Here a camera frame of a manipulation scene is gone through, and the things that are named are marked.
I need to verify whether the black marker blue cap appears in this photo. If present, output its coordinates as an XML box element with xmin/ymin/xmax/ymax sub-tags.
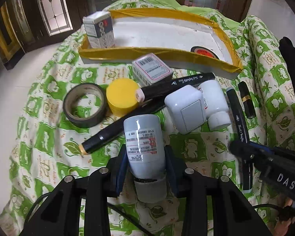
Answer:
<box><xmin>226</xmin><ymin>87</ymin><xmax>253</xmax><ymax>194</ymax></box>

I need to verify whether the black marker tan cap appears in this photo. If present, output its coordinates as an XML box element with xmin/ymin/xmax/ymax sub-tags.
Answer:
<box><xmin>79</xmin><ymin>95</ymin><xmax>165</xmax><ymax>155</ymax></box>

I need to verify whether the grey bottle with label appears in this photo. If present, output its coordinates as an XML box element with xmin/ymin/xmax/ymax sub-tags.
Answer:
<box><xmin>124</xmin><ymin>114</ymin><xmax>167</xmax><ymax>204</ymax></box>

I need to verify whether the black gold lipstick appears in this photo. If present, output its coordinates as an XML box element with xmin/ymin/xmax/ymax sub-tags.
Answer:
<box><xmin>238</xmin><ymin>81</ymin><xmax>256</xmax><ymax>119</ymax></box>

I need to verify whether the white plastic bottle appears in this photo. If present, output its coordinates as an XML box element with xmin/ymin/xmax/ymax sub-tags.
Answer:
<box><xmin>198</xmin><ymin>79</ymin><xmax>231</xmax><ymax>131</ymax></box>

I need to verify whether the white power adapter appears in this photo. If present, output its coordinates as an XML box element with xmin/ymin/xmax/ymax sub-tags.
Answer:
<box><xmin>165</xmin><ymin>85</ymin><xmax>206</xmax><ymax>135</ymax></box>

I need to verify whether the dark grey tape roll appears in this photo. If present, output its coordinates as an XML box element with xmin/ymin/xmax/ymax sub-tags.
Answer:
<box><xmin>63</xmin><ymin>83</ymin><xmax>108</xmax><ymax>128</ymax></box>

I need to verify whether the person right hand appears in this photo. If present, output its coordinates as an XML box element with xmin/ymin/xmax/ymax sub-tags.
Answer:
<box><xmin>272</xmin><ymin>198</ymin><xmax>295</xmax><ymax>236</ymax></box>

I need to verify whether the black marker pink cap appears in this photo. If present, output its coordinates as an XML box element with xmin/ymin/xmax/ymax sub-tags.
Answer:
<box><xmin>135</xmin><ymin>73</ymin><xmax>215</xmax><ymax>103</ymax></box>

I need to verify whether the green patterned cloth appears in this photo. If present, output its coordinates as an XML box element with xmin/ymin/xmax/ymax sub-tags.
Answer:
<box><xmin>0</xmin><ymin>0</ymin><xmax>295</xmax><ymax>235</ymax></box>

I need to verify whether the pink bordered small box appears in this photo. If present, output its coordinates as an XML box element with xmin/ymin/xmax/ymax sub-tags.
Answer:
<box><xmin>132</xmin><ymin>53</ymin><xmax>173</xmax><ymax>87</ymax></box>

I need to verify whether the black tape roll red core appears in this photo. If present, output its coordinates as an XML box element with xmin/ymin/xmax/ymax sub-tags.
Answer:
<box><xmin>191</xmin><ymin>46</ymin><xmax>219</xmax><ymax>60</ymax></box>

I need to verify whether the white tray yellow tape rim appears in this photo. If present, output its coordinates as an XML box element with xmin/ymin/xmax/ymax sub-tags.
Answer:
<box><xmin>79</xmin><ymin>7</ymin><xmax>243</xmax><ymax>79</ymax></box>

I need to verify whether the white blue carton box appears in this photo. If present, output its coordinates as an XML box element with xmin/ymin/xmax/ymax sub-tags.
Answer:
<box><xmin>83</xmin><ymin>11</ymin><xmax>115</xmax><ymax>49</ymax></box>

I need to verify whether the black cable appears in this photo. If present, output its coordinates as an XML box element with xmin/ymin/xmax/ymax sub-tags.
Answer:
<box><xmin>24</xmin><ymin>191</ymin><xmax>153</xmax><ymax>236</ymax></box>

